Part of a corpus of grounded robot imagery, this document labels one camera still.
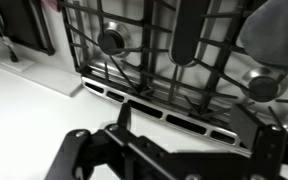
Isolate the black portable cooktop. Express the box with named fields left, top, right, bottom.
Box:
left=0, top=0, right=56, bottom=57

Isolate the stainless steel gas stove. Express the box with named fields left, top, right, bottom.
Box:
left=59, top=0, right=288, bottom=158

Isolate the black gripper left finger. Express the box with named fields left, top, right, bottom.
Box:
left=45, top=102, right=172, bottom=180

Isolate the white wall outlet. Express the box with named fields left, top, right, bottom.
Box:
left=0, top=55, right=37, bottom=73

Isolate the black cast iron stove grate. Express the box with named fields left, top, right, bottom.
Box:
left=58, top=0, right=288, bottom=134

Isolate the grey cloth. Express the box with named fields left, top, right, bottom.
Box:
left=239, top=0, right=288, bottom=70

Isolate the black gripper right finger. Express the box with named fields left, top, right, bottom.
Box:
left=229, top=103, right=288, bottom=180

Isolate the small round gas burner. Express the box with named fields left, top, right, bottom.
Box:
left=241, top=66, right=288, bottom=103
left=97, top=21, right=132, bottom=58

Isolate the oval black gas burner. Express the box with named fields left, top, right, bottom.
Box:
left=168, top=0, right=213, bottom=68

